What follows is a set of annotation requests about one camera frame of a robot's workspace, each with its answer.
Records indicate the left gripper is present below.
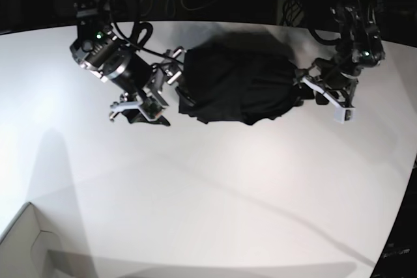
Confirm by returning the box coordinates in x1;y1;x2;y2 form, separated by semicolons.
294;63;360;109

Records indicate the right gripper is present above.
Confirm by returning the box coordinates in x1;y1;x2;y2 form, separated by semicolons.
108;47;186;123

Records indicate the black long-sleeve t-shirt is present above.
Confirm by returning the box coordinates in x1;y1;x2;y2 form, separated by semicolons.
126;46;317;126

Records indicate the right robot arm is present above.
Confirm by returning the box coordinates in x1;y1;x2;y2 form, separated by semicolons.
70;0;186;126

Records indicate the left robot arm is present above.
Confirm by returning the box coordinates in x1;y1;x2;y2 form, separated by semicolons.
297;0;385;114

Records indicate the white cardboard box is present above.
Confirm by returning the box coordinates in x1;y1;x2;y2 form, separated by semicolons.
1;202;98;277

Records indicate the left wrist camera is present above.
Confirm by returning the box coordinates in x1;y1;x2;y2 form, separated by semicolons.
334;107;356;124

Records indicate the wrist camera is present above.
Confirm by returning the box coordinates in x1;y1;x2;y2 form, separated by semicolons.
334;107;356;124
139;96;169;122

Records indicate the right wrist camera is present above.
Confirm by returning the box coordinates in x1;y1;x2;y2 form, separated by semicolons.
139;96;169;122

